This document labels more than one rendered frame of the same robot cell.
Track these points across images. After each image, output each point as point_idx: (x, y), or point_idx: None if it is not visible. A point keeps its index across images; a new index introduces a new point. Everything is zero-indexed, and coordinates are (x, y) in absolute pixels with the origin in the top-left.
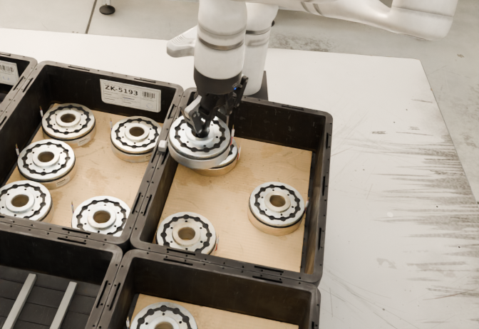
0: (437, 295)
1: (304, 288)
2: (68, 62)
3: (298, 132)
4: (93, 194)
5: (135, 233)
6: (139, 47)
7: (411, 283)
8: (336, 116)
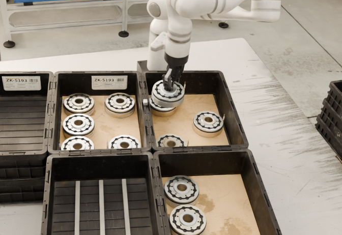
0: (294, 154)
1: (243, 150)
2: None
3: (204, 85)
4: (110, 137)
5: (153, 144)
6: (81, 59)
7: (280, 151)
8: None
